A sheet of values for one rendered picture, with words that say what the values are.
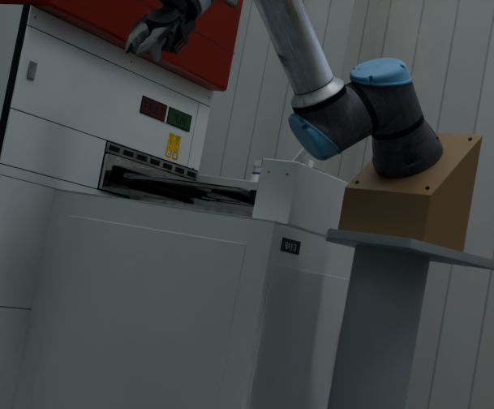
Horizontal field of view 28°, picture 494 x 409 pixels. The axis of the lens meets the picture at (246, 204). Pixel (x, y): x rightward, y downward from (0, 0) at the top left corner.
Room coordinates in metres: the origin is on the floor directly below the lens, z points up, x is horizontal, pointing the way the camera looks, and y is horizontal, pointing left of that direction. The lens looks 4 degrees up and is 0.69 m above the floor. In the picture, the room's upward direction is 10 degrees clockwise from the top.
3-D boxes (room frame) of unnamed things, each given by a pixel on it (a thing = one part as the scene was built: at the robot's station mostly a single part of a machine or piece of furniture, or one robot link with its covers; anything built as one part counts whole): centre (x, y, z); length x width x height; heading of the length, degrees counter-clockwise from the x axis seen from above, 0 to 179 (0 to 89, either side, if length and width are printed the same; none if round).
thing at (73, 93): (2.65, 0.37, 1.02); 0.81 x 0.03 x 0.40; 149
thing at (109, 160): (2.80, 0.27, 0.89); 0.44 x 0.02 x 0.10; 149
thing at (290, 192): (2.46, -0.20, 0.89); 0.55 x 0.09 x 0.14; 149
